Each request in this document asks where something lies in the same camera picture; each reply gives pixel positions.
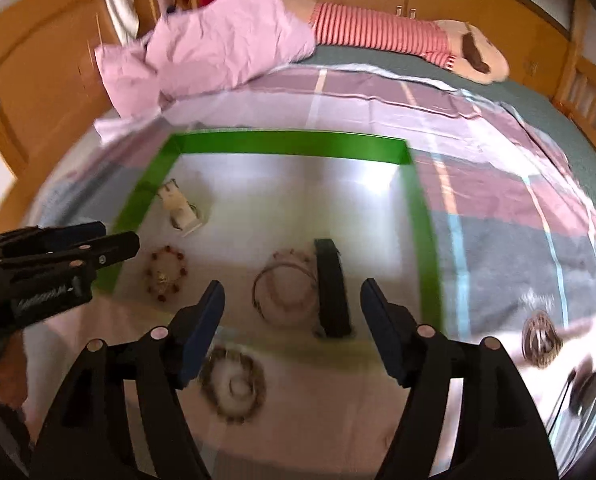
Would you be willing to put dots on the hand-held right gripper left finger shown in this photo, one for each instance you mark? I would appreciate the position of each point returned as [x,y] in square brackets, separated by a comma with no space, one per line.
[200,330]

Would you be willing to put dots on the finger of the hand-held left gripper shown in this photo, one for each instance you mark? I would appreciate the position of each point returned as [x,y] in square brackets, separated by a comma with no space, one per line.
[107,250]
[52,236]

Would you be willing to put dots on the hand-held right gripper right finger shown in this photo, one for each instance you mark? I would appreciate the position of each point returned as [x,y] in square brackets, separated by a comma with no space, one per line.
[383,332]

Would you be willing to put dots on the black smart band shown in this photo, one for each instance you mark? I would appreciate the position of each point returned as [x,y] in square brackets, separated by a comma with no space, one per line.
[333,292]

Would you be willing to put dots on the silver bangle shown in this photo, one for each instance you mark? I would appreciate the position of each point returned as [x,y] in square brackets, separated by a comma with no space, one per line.
[265,285]

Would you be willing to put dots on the white wrist watch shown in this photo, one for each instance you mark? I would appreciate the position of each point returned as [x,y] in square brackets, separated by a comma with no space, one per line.
[182,207]

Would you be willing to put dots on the green cardboard box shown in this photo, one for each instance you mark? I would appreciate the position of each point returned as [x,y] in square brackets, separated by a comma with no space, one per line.
[288,210]

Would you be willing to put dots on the person's left hand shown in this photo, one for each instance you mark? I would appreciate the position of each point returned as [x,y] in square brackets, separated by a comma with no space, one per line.
[10,370]

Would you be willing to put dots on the wooden headboard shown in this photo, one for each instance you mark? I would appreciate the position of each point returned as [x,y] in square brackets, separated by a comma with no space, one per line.
[42,110]

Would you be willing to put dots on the printed plaid bed sheet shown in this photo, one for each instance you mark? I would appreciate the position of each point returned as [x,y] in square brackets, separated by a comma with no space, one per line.
[478,210]

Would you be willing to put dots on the pink quilt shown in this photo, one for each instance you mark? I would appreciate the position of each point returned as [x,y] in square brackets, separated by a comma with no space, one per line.
[217,40]

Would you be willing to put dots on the white hanging garment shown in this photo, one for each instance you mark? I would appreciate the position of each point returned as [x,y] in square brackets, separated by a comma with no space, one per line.
[120,0]

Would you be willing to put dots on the teal mattress cover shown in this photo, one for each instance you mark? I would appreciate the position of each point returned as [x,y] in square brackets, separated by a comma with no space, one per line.
[553,110]

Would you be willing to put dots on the striped plush toy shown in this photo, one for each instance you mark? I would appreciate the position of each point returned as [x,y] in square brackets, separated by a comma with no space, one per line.
[408,35]

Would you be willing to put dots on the wooden footboard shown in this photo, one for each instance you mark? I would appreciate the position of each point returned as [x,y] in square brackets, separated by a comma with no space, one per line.
[588,90]

